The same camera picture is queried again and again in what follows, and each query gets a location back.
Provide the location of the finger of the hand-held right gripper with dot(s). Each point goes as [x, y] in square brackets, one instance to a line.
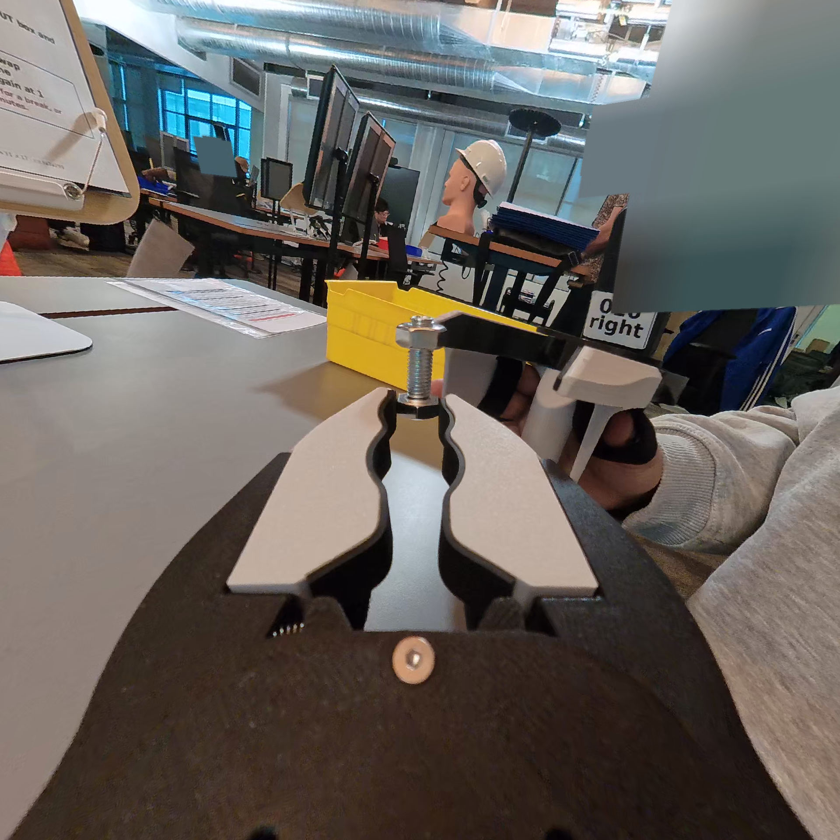
[610, 377]
[469, 374]

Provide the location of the blue striped jacket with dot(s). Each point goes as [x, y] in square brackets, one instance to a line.
[774, 348]

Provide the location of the orange cone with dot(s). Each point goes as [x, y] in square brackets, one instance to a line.
[8, 262]

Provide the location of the wooden-top table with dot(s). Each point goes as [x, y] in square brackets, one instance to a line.
[525, 256]

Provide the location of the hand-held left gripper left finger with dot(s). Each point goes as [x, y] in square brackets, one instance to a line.
[308, 512]

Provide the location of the black office chair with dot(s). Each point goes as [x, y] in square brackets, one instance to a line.
[715, 367]

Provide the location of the white flat pad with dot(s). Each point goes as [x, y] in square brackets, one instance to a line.
[39, 334]

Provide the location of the mannequin head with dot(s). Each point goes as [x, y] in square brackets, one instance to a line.
[459, 203]

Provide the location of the long wooden-top desk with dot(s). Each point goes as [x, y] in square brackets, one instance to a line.
[275, 233]

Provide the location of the stack of blue folders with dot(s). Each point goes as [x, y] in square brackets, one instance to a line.
[544, 226]

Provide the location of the printed instruction sheet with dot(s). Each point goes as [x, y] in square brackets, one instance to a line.
[39, 98]

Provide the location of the wooden clipboard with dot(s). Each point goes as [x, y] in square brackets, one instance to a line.
[111, 210]

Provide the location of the white hard hat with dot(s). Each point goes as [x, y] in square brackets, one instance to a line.
[489, 164]

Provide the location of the person's right hand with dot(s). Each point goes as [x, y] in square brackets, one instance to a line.
[630, 472]

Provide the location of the grey desk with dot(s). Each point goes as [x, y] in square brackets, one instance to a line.
[131, 459]

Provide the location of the grey tilted board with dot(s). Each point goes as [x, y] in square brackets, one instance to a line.
[157, 253]

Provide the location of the black disc-topped pole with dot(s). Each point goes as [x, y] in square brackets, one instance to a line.
[535, 121]

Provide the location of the silver ventilation duct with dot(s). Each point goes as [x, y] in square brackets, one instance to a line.
[275, 13]
[328, 56]

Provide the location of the black monitor stand pole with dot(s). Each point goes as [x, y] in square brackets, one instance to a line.
[334, 262]

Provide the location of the person's right forearm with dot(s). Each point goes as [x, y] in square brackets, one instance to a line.
[722, 472]

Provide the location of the small black monitor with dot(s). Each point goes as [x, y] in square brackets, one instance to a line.
[275, 178]

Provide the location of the laminated paper sheet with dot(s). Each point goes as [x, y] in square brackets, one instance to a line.
[223, 305]

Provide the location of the silver hex bolt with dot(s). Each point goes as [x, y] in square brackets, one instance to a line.
[418, 371]

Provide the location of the yellow plastic bin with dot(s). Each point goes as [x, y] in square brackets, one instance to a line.
[367, 341]

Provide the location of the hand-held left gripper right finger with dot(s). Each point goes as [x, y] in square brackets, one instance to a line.
[518, 512]

